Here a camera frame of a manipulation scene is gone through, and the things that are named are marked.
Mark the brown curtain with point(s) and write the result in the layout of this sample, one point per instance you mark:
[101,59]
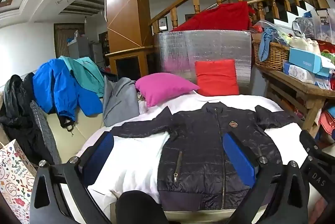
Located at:
[61,40]

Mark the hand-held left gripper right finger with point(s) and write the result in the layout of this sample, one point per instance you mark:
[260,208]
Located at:
[235,156]

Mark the clear plastic bag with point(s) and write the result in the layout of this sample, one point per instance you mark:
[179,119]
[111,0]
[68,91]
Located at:
[302,26]

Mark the printed gift bag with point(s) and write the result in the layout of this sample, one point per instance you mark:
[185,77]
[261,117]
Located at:
[13,182]

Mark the grey refrigerator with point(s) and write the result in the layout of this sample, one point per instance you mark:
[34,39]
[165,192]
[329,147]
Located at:
[81,47]

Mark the red bag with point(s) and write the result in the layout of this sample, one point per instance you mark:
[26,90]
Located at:
[328,123]

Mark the patterned gold cloth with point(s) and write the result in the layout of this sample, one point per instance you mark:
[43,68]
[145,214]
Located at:
[140,96]

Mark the wooden cabinet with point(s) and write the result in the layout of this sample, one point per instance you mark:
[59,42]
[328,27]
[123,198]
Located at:
[141,53]

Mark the grey coat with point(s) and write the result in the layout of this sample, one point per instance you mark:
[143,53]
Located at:
[120,101]

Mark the clear plastic storage box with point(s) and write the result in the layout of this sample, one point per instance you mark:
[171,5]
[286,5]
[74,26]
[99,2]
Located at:
[325,25]

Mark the wooden table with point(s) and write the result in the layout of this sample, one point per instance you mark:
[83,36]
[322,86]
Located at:
[301,85]

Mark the teal jacket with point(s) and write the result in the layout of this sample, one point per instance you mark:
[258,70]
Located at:
[86,72]

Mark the red pillow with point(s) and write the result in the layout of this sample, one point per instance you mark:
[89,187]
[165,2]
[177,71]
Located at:
[217,77]

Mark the dark navy garment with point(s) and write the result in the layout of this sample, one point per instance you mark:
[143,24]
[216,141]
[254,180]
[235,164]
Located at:
[111,76]

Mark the light blue cloth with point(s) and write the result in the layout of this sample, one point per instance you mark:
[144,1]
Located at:
[267,40]

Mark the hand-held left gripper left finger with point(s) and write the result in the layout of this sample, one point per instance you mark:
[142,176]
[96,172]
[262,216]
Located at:
[100,150]

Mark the blue jacket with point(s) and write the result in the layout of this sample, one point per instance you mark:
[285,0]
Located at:
[57,85]

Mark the wooden pillar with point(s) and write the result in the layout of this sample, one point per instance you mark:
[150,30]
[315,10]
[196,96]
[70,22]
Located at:
[125,4]

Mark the white blanket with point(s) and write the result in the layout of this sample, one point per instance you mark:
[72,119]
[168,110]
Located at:
[136,161]

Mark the silver foil insulation board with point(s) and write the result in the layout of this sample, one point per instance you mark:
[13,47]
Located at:
[204,46]

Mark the beige sofa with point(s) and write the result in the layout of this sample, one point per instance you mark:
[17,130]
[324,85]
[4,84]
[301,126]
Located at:
[76,135]

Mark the red cloth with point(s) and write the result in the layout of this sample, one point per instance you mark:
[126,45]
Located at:
[219,17]

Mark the person's leg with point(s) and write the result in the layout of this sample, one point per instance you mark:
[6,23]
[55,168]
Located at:
[141,208]

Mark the blue tissue box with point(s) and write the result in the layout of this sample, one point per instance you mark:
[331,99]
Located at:
[306,59]

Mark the white bag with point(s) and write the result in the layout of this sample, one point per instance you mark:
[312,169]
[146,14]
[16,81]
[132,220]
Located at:
[303,44]

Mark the wicker basket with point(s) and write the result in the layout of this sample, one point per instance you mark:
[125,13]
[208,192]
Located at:
[274,55]

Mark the white tissue pack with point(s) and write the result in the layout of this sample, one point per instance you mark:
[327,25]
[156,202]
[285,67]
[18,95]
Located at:
[298,72]

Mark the grey tweed garment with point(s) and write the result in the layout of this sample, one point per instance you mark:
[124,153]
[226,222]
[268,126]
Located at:
[44,129]

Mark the black jacket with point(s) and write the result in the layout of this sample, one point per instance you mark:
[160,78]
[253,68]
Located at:
[15,108]

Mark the framed wall picture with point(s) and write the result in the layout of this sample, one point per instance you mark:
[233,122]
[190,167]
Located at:
[163,23]

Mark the pink pillow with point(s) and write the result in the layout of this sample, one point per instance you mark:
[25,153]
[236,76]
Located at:
[162,87]

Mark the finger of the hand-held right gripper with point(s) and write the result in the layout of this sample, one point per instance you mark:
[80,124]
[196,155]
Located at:
[308,140]

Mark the dark navy puffer jacket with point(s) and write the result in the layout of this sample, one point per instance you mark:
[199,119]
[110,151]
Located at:
[204,140]

